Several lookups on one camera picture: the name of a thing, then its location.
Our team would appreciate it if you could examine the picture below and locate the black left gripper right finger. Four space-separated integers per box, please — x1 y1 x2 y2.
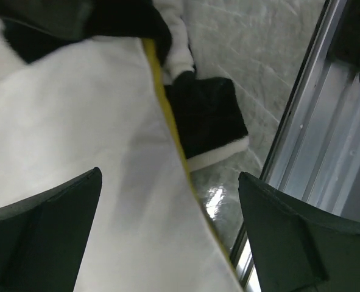
238 172 360 291

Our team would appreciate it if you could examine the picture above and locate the white pillow with yellow edge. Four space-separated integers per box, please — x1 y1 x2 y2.
0 12 244 292

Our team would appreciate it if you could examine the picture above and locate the black white checkered pillowcase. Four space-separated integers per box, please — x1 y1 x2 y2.
0 1 249 171

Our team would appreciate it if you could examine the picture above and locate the aluminium front rail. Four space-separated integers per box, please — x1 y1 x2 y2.
244 1 360 287

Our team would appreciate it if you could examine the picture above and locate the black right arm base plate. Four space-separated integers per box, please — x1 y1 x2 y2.
328 0 360 82

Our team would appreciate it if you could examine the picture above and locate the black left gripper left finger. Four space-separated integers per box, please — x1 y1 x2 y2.
0 167 102 292

